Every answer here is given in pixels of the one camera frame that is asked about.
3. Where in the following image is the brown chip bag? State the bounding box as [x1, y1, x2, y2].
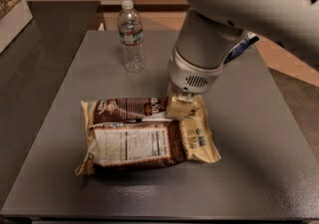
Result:
[75, 96, 220, 175]

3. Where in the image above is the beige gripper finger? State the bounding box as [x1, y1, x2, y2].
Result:
[166, 85, 195, 119]

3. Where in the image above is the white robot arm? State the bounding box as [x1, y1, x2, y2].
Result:
[166, 0, 319, 119]

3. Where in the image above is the clear plastic water bottle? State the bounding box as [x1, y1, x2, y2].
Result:
[118, 0, 145, 73]

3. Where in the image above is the white box with snacks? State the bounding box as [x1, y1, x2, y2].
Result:
[0, 0, 33, 53]

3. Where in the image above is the blue chip bag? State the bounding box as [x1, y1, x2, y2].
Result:
[223, 32, 259, 64]

